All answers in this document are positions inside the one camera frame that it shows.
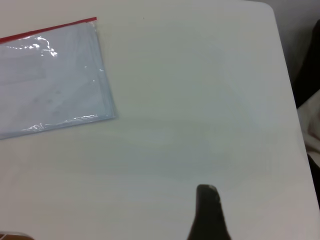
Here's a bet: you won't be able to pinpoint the clear zipper bag red strip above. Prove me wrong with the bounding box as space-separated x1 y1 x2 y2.
0 16 117 141

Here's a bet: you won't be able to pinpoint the metal-edged brown board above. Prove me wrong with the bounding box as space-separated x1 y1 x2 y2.
0 230 35 240

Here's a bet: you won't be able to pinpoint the white cloth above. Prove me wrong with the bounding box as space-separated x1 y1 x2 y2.
296 88 320 154

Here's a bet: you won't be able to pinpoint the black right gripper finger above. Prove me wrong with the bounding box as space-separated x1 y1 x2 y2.
186 184 234 240

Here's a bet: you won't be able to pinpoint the white paper sheets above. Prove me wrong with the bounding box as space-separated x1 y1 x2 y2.
0 22 115 139

